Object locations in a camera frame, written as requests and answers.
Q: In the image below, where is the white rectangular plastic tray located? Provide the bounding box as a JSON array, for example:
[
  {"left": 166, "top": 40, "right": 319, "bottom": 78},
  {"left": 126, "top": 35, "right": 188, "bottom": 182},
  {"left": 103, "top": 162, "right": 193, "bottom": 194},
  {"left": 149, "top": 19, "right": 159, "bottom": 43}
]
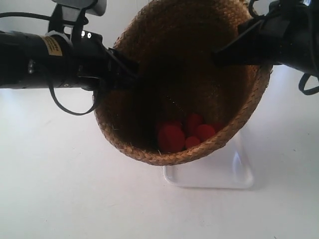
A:
[{"left": 163, "top": 132, "right": 255, "bottom": 190}]

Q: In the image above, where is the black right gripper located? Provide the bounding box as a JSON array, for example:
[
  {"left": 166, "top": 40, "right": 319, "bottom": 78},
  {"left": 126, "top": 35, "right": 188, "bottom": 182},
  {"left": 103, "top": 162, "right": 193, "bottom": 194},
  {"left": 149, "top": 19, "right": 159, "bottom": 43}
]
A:
[{"left": 211, "top": 0, "right": 319, "bottom": 75}]

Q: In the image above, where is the black cable left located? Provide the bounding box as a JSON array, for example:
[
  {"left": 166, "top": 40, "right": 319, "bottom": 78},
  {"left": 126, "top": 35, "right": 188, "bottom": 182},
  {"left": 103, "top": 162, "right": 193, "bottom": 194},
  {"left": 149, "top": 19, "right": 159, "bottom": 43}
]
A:
[{"left": 0, "top": 11, "right": 98, "bottom": 117}]

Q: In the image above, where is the brown woven wicker basket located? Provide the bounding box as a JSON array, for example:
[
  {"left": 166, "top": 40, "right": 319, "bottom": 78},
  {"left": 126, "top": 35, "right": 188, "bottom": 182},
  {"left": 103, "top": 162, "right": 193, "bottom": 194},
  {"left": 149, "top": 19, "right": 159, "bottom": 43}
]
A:
[{"left": 95, "top": 0, "right": 272, "bottom": 166}]

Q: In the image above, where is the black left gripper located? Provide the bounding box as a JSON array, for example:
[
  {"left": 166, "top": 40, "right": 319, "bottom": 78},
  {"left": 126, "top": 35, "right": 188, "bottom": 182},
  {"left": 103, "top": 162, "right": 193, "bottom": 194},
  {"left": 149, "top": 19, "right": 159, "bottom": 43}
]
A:
[{"left": 72, "top": 32, "right": 139, "bottom": 91}]

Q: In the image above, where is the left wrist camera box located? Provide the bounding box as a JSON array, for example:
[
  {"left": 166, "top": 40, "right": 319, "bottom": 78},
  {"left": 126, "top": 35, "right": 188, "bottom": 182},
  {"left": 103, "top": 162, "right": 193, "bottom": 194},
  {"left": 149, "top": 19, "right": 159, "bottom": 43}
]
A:
[{"left": 48, "top": 0, "right": 107, "bottom": 32}]

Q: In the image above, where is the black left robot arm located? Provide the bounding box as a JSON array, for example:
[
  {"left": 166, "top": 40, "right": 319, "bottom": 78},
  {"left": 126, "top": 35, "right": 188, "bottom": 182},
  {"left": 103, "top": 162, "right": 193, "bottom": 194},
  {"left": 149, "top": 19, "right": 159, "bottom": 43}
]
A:
[{"left": 0, "top": 31, "right": 138, "bottom": 91}]

